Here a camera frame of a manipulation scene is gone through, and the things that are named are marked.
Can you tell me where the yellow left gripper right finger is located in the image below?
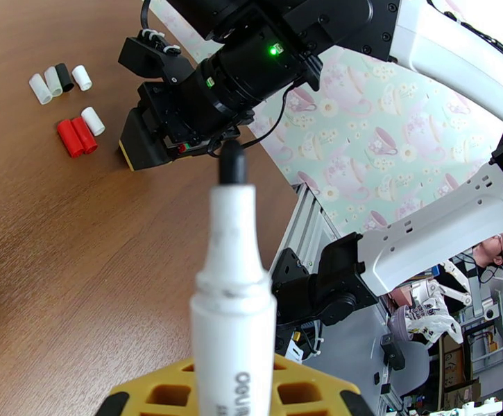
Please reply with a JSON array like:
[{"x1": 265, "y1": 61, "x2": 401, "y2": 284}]
[{"x1": 273, "y1": 353, "x2": 375, "y2": 416}]

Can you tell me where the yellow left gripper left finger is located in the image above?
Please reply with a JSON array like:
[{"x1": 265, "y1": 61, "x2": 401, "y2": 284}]
[{"x1": 96, "y1": 356, "x2": 200, "y2": 416}]

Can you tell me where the black pen cap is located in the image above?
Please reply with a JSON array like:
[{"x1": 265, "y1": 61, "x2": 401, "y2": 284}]
[{"x1": 54, "y1": 62, "x2": 75, "y2": 94}]

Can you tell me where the translucent white pen cap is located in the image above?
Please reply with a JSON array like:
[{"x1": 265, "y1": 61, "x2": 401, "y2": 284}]
[
  {"x1": 44, "y1": 65, "x2": 64, "y2": 98},
  {"x1": 28, "y1": 72, "x2": 54, "y2": 106}
]

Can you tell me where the white marker with black end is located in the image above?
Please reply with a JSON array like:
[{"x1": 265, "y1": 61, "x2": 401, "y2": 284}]
[{"x1": 189, "y1": 139, "x2": 278, "y2": 416}]

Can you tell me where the white printed plastic bag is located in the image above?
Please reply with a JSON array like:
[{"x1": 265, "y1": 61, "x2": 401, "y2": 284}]
[{"x1": 389, "y1": 280, "x2": 466, "y2": 345}]

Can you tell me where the person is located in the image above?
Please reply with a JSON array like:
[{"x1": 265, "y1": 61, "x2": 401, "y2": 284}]
[{"x1": 471, "y1": 229, "x2": 503, "y2": 269}]

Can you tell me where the thin black right gripper cable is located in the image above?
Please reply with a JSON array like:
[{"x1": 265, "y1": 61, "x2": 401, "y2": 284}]
[{"x1": 207, "y1": 76, "x2": 296, "y2": 159}]

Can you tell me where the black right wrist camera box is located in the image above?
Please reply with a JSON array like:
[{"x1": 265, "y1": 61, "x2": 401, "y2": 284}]
[{"x1": 117, "y1": 28, "x2": 194, "y2": 89}]

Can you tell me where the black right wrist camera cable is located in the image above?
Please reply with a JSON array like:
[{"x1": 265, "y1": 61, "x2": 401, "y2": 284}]
[{"x1": 140, "y1": 0, "x2": 503, "y2": 76}]

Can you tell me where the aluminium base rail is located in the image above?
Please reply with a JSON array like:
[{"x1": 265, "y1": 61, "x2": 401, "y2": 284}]
[{"x1": 270, "y1": 182, "x2": 348, "y2": 281}]

